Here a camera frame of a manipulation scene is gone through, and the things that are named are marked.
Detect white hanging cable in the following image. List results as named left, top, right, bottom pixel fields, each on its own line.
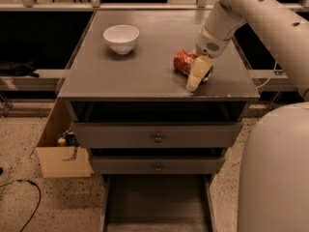
left=256, top=61, right=278, bottom=90

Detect white ceramic bowl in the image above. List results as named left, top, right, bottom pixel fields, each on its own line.
left=103, top=25, right=139, bottom=55

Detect grey top drawer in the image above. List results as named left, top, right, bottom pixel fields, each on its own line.
left=71, top=123, right=242, bottom=148

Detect grey metal shelf rail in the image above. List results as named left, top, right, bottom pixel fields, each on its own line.
left=0, top=3, right=309, bottom=14

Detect red coke can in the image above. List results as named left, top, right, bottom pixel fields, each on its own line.
left=173, top=49, right=198, bottom=75

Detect grey middle drawer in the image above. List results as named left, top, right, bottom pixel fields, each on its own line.
left=92, top=156, right=225, bottom=175

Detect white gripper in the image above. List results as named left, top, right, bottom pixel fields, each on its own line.
left=186, top=26, right=231, bottom=92

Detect black object on shelf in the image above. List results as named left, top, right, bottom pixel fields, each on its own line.
left=0, top=61, right=40, bottom=78

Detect items inside cardboard box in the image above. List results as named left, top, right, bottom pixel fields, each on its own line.
left=57, top=130, right=79, bottom=147

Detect grey open bottom drawer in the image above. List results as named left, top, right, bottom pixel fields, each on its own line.
left=98, top=175, right=217, bottom=232

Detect black floor cable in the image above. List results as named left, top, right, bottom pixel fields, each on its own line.
left=0, top=179, right=42, bottom=232

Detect cardboard box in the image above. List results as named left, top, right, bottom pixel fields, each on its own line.
left=36, top=101, right=93, bottom=178

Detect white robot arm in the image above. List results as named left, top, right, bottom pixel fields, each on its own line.
left=194, top=0, right=309, bottom=232

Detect grey drawer cabinet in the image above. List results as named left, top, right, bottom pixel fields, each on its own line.
left=57, top=9, right=261, bottom=232

